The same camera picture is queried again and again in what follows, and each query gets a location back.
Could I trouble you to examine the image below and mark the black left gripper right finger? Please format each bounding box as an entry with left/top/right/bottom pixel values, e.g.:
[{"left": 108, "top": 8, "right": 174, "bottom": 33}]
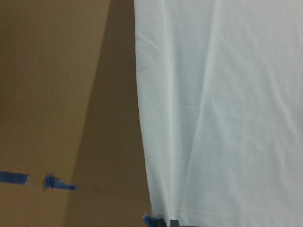
[{"left": 170, "top": 220, "right": 179, "bottom": 227}]

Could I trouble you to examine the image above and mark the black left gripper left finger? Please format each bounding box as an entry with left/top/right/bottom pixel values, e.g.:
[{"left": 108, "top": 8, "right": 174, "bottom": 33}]
[{"left": 154, "top": 219, "right": 164, "bottom": 227}]

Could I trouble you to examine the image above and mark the light blue t-shirt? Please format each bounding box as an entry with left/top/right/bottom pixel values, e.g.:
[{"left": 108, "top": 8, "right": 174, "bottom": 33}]
[{"left": 134, "top": 0, "right": 303, "bottom": 227}]

